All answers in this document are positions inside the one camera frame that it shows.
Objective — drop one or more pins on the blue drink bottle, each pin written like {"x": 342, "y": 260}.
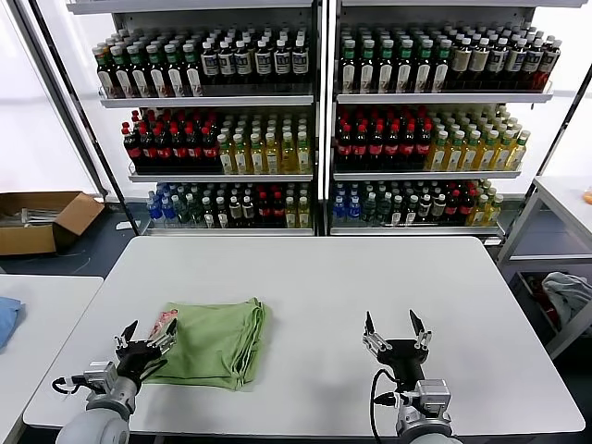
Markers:
{"x": 339, "y": 210}
{"x": 167, "y": 212}
{"x": 353, "y": 210}
{"x": 152, "y": 208}

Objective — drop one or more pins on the green tinted water bottle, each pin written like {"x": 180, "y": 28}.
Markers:
{"x": 181, "y": 213}
{"x": 194, "y": 213}
{"x": 370, "y": 210}
{"x": 384, "y": 210}

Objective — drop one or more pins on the metal parts bundle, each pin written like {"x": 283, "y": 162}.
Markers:
{"x": 37, "y": 216}

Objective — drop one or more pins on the dark storage bin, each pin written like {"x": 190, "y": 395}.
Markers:
{"x": 527, "y": 300}

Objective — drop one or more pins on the grey metal frame table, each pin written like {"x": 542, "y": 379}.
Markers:
{"x": 555, "y": 189}

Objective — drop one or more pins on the open cardboard box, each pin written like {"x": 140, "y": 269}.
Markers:
{"x": 28, "y": 240}

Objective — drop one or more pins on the dark drink bottle white cap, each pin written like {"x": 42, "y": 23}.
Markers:
{"x": 397, "y": 213}
{"x": 439, "y": 208}
{"x": 222, "y": 215}
{"x": 249, "y": 210}
{"x": 208, "y": 215}
{"x": 425, "y": 208}
{"x": 411, "y": 213}
{"x": 235, "y": 210}

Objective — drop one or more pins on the grey crumpled garment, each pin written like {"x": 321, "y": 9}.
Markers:
{"x": 564, "y": 296}

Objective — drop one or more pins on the black slanted frame post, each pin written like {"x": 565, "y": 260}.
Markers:
{"x": 573, "y": 115}
{"x": 114, "y": 178}

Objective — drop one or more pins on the blue folded cloth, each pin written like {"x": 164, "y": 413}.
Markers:
{"x": 7, "y": 319}

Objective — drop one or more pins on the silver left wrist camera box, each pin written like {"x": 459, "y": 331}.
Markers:
{"x": 101, "y": 377}

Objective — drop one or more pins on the green polo shirt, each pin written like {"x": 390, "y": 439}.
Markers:
{"x": 213, "y": 342}

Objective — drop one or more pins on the yellow drink bottle green label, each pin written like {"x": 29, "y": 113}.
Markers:
{"x": 471, "y": 155}
{"x": 518, "y": 152}
{"x": 455, "y": 155}
{"x": 438, "y": 155}
{"x": 503, "y": 154}
{"x": 487, "y": 155}

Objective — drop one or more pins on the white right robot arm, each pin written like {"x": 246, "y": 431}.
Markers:
{"x": 425, "y": 425}

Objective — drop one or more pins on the dark bottle beige label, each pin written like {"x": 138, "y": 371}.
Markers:
{"x": 461, "y": 62}
{"x": 480, "y": 61}

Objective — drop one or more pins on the dark bottle white label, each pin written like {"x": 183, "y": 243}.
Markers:
{"x": 263, "y": 62}
{"x": 514, "y": 61}
{"x": 226, "y": 62}
{"x": 209, "y": 62}
{"x": 300, "y": 61}
{"x": 532, "y": 61}
{"x": 497, "y": 61}
{"x": 282, "y": 61}
{"x": 242, "y": 62}

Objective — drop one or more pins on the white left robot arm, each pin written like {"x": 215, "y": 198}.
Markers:
{"x": 102, "y": 425}

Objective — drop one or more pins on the cola bottle red cap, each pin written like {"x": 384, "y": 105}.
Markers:
{"x": 163, "y": 150}
{"x": 392, "y": 148}
{"x": 179, "y": 150}
{"x": 133, "y": 150}
{"x": 423, "y": 148}
{"x": 194, "y": 150}
{"x": 263, "y": 210}
{"x": 376, "y": 148}
{"x": 148, "y": 150}
{"x": 345, "y": 148}
{"x": 467, "y": 208}
{"x": 452, "y": 208}
{"x": 361, "y": 148}
{"x": 278, "y": 210}
{"x": 408, "y": 148}
{"x": 210, "y": 150}

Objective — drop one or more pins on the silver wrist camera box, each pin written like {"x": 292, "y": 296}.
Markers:
{"x": 433, "y": 395}
{"x": 101, "y": 377}

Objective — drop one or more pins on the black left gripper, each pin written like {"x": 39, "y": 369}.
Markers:
{"x": 139, "y": 358}

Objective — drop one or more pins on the white paper scrap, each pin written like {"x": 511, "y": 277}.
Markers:
{"x": 124, "y": 226}

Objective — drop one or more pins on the yellow drink bottle white cap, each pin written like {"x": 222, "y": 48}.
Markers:
{"x": 495, "y": 210}
{"x": 241, "y": 157}
{"x": 288, "y": 156}
{"x": 481, "y": 213}
{"x": 304, "y": 215}
{"x": 291, "y": 215}
{"x": 304, "y": 156}
{"x": 257, "y": 157}
{"x": 225, "y": 157}
{"x": 272, "y": 157}

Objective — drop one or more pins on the grey shelf unit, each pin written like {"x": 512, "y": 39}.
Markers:
{"x": 439, "y": 98}
{"x": 208, "y": 101}

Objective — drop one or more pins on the dark bottle green cap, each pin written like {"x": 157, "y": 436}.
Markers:
{"x": 193, "y": 76}
{"x": 367, "y": 69}
{"x": 176, "y": 76}
{"x": 404, "y": 69}
{"x": 349, "y": 69}
{"x": 423, "y": 69}
{"x": 158, "y": 76}
{"x": 140, "y": 76}
{"x": 124, "y": 76}
{"x": 440, "y": 69}
{"x": 386, "y": 69}
{"x": 107, "y": 76}

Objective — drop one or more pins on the reddish drink bottle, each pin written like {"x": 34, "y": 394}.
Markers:
{"x": 549, "y": 62}

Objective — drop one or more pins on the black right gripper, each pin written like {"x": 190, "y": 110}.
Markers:
{"x": 407, "y": 361}

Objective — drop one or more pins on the large white work table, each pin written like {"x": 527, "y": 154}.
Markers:
{"x": 499, "y": 324}

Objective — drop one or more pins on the small white side table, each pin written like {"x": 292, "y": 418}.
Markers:
{"x": 55, "y": 314}

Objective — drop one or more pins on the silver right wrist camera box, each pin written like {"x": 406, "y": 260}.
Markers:
{"x": 433, "y": 395}

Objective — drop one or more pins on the small orange object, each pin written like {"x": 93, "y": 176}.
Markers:
{"x": 588, "y": 196}

